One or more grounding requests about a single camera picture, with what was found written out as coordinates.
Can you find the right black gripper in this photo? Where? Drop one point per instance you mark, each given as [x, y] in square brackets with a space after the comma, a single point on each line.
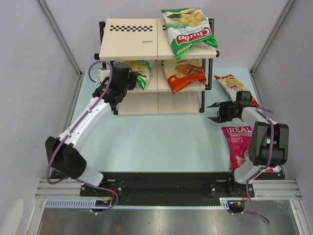
[222, 118]

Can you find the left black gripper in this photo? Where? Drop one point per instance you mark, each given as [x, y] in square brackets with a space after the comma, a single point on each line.
[132, 77]

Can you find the green Chuba chips bag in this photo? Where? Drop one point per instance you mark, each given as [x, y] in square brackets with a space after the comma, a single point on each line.
[143, 70]
[187, 27]

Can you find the red Chuba chips bag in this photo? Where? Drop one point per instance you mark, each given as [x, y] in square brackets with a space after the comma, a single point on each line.
[231, 85]

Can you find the pink Real chips bag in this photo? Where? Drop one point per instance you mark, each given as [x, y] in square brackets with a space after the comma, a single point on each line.
[238, 139]

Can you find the orange cassava chips bag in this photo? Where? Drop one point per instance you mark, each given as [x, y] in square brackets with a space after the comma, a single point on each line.
[181, 73]

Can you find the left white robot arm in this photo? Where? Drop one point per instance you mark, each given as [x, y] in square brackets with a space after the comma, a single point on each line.
[64, 151]

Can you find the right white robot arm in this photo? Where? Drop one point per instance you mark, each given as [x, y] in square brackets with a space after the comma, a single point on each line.
[269, 143]

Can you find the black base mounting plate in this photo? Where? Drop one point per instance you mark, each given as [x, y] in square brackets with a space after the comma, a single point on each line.
[195, 188]

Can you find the white slotted cable duct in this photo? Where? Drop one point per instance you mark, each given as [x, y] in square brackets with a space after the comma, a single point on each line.
[98, 204]

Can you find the aluminium rail frame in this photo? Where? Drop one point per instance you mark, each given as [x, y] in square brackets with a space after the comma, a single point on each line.
[59, 210]

